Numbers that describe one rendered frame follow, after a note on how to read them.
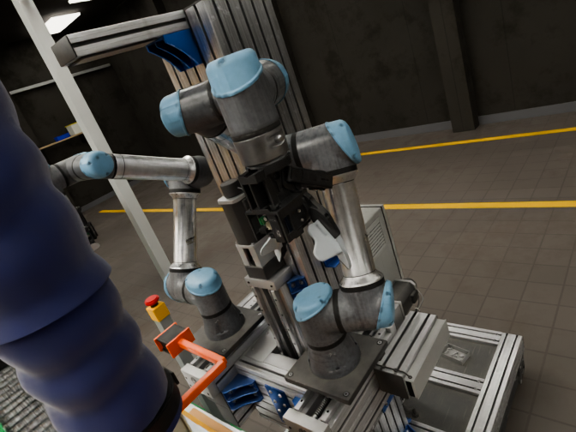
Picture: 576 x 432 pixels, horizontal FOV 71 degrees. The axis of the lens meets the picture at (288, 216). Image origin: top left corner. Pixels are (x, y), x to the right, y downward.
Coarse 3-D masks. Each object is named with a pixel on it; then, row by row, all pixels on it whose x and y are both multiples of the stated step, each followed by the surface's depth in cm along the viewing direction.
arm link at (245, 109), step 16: (208, 64) 54; (224, 64) 53; (240, 64) 53; (256, 64) 55; (224, 80) 53; (240, 80) 53; (256, 80) 54; (272, 80) 59; (224, 96) 54; (240, 96) 54; (256, 96) 55; (272, 96) 58; (224, 112) 56; (240, 112) 55; (256, 112) 55; (272, 112) 56; (240, 128) 56; (256, 128) 56; (272, 128) 57
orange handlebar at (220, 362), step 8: (184, 344) 121; (192, 344) 119; (192, 352) 118; (200, 352) 114; (208, 352) 113; (208, 360) 112; (216, 360) 109; (224, 360) 109; (216, 368) 106; (224, 368) 107; (208, 376) 104; (216, 376) 106; (200, 384) 102; (208, 384) 104; (192, 392) 101; (200, 392) 102; (184, 400) 99; (192, 400) 101; (184, 408) 99
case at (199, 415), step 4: (192, 412) 130; (196, 412) 129; (200, 412) 128; (196, 416) 128; (200, 416) 127; (204, 416) 127; (200, 420) 126; (204, 420) 125; (208, 420) 124; (212, 420) 124; (208, 424) 123; (212, 424) 122; (216, 424) 122; (220, 424) 121; (212, 428) 121; (216, 428) 121; (220, 428) 120; (224, 428) 120
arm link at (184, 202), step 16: (176, 192) 148; (192, 192) 149; (176, 208) 150; (192, 208) 151; (176, 224) 150; (192, 224) 151; (176, 240) 150; (192, 240) 150; (176, 256) 150; (192, 256) 150; (176, 272) 148; (176, 288) 147
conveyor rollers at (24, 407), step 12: (0, 372) 283; (12, 372) 280; (0, 384) 268; (12, 384) 265; (0, 396) 254; (12, 396) 250; (24, 396) 247; (0, 408) 245; (12, 408) 242; (24, 408) 238; (36, 408) 235; (0, 420) 231; (12, 420) 228; (24, 420) 224; (36, 420) 220; (48, 420) 217
